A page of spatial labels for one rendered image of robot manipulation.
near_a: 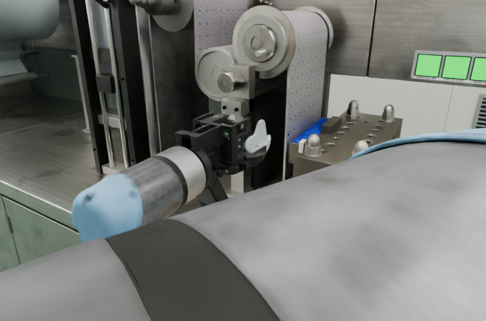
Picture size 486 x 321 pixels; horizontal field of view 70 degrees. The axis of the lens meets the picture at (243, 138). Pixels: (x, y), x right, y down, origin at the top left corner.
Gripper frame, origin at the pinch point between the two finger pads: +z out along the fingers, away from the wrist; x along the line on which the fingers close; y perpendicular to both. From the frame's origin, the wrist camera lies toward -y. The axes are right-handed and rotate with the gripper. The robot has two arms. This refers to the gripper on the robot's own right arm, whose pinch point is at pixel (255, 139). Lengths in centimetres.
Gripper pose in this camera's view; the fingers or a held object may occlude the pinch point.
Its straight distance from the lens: 64.6
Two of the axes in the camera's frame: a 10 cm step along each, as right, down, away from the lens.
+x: -8.6, -1.8, 4.8
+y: 0.0, -9.4, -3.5
